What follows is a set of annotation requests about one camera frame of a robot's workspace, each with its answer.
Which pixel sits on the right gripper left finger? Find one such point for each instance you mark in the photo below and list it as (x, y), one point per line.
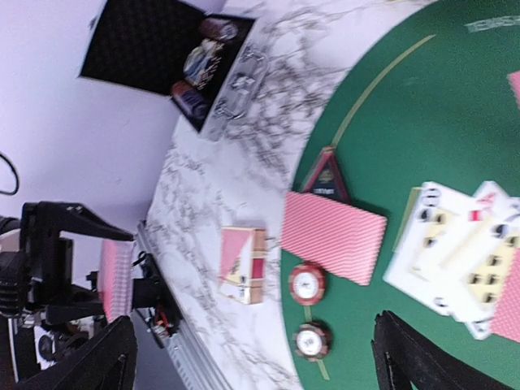
(107, 361)

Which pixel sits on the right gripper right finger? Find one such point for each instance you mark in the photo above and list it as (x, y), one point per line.
(406, 359)

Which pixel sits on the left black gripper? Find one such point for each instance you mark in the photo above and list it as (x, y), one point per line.
(37, 277)

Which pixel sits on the red backed card deck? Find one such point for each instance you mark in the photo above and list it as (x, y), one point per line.
(114, 282)

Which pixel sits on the black poker chip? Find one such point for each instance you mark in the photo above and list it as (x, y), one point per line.
(313, 340)

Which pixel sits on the red backed playing card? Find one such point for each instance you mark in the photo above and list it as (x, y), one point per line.
(514, 82)
(505, 322)
(342, 239)

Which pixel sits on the face up spades card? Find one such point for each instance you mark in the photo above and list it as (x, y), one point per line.
(480, 269)

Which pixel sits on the red poker chip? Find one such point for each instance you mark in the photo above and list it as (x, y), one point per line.
(307, 284)

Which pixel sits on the face up playing card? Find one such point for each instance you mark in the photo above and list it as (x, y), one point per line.
(437, 207)

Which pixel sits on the ace of diamonds card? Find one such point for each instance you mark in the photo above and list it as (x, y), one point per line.
(489, 200)

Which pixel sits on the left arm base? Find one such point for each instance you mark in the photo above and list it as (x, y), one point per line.
(153, 301)

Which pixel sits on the ace card box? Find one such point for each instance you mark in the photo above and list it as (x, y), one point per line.
(242, 264)

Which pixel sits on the orange purple chip row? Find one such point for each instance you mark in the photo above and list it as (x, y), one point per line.
(189, 100)

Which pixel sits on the blue boxed card deck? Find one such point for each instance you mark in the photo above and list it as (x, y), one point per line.
(202, 63)

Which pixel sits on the aluminium poker case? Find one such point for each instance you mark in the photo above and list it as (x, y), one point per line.
(144, 44)

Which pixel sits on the red black chip row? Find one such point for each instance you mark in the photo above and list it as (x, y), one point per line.
(218, 29)

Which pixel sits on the green round poker mat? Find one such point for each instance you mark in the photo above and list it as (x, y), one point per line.
(436, 106)

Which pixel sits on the front aluminium rail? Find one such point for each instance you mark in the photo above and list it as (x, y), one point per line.
(192, 361)

